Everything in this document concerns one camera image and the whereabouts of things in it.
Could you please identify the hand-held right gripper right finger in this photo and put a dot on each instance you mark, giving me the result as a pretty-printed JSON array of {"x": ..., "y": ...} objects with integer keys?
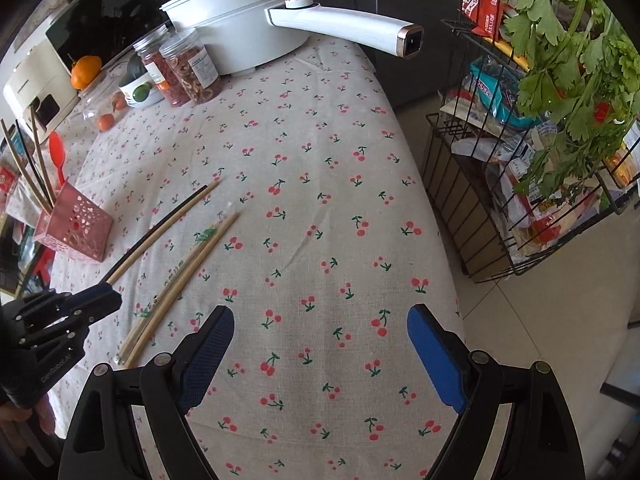
[{"x": 435, "y": 355}]

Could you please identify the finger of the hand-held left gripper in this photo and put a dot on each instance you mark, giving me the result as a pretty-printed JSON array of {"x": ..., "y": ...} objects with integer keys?
[
  {"x": 60, "y": 301},
  {"x": 95, "y": 310}
]

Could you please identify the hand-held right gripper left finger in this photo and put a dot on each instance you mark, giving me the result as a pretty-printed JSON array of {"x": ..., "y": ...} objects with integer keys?
[{"x": 207, "y": 355}]

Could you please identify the pink perforated utensil holder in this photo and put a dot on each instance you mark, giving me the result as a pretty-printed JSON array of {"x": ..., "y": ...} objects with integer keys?
[{"x": 75, "y": 230}]

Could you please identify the paper-wrapped chopsticks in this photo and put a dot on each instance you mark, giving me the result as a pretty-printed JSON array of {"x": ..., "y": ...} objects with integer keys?
[{"x": 204, "y": 236}]

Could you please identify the black chopstick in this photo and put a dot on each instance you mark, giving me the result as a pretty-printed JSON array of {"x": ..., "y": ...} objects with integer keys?
[
  {"x": 192, "y": 198},
  {"x": 30, "y": 156}
]

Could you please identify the red plastic spoon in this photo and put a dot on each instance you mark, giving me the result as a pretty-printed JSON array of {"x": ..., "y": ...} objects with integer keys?
[{"x": 57, "y": 152}]

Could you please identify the person's left hand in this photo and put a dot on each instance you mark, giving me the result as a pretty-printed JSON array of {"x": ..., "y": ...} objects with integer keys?
[{"x": 46, "y": 412}]

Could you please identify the clear container with red label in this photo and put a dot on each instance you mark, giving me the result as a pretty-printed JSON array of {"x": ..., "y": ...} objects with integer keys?
[{"x": 7, "y": 180}]

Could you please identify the clear container with black lid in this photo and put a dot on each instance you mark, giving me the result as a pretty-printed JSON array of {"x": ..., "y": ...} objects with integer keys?
[{"x": 20, "y": 144}]

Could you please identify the small tangerine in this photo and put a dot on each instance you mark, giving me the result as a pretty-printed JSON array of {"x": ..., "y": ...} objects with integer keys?
[
  {"x": 106, "y": 122},
  {"x": 119, "y": 102}
]

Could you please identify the clear glass jar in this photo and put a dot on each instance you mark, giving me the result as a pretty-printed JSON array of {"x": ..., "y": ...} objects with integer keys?
[{"x": 97, "y": 102}]

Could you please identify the cherry print tablecloth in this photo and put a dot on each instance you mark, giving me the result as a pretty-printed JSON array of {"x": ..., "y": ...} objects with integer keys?
[{"x": 310, "y": 160}]

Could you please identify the white ceramic bowl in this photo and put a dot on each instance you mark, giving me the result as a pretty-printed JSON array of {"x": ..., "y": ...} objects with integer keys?
[{"x": 155, "y": 97}]

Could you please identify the green lime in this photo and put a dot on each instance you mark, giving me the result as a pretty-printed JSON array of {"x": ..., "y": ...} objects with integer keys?
[{"x": 141, "y": 92}]

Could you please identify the cream air fryer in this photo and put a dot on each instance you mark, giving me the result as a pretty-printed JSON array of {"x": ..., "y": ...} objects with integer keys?
[{"x": 30, "y": 75}]

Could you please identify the large orange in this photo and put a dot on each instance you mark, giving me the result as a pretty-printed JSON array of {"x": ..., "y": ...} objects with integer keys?
[{"x": 86, "y": 72}]

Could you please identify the green squash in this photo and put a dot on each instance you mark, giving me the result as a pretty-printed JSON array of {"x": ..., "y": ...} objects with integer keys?
[{"x": 135, "y": 67}]

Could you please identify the jar of red dried fruit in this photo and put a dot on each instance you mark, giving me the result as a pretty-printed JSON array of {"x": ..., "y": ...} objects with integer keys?
[{"x": 160, "y": 72}]

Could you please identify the jar of dried fruit rings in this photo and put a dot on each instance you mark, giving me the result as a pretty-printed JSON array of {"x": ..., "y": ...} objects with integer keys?
[{"x": 197, "y": 72}]

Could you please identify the blue snack packet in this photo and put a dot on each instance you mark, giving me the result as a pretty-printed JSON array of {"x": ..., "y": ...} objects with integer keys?
[{"x": 492, "y": 90}]

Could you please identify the black microwave oven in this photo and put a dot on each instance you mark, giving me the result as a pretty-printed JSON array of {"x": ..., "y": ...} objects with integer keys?
[{"x": 100, "y": 15}]

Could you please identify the white electric pot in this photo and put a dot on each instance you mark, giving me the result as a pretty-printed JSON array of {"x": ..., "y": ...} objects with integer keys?
[{"x": 230, "y": 35}]

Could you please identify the bunch of leafy greens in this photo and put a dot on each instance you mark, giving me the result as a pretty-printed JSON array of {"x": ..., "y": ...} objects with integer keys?
[{"x": 565, "y": 60}]

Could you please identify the grey refrigerator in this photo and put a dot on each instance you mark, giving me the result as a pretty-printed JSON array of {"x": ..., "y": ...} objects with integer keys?
[{"x": 400, "y": 0}]

